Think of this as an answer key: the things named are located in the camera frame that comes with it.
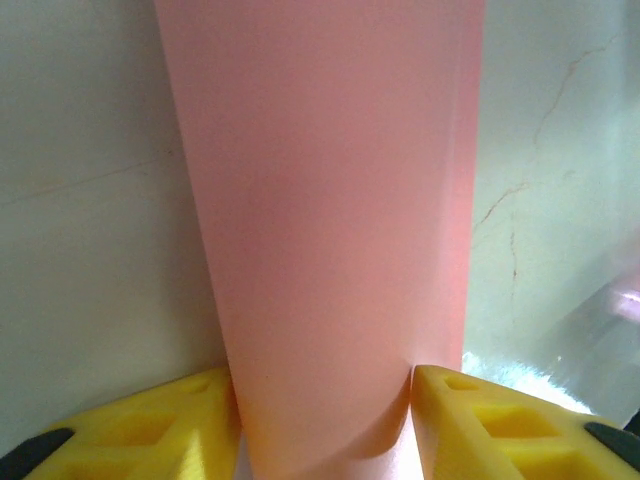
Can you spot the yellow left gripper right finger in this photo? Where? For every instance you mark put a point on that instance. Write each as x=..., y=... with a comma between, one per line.
x=500, y=440

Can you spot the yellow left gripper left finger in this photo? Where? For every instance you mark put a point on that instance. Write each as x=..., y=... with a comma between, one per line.
x=150, y=440

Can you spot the pink cloth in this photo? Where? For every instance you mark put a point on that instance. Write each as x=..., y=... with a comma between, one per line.
x=320, y=200

